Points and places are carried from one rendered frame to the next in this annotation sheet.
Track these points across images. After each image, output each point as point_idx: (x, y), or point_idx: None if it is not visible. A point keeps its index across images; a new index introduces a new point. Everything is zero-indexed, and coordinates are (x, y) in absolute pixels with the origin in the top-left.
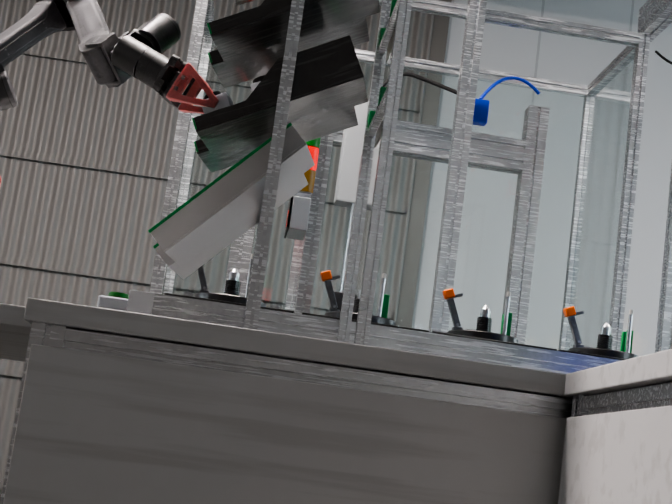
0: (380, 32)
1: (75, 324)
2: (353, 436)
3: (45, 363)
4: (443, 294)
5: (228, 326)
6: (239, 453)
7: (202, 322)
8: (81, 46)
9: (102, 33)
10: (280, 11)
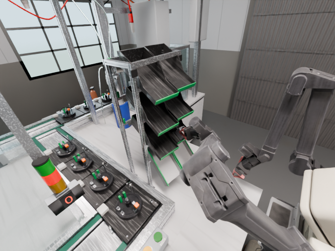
0: (118, 93)
1: None
2: None
3: None
4: (83, 161)
5: (195, 145)
6: None
7: (199, 147)
8: (220, 142)
9: (214, 135)
10: (179, 99)
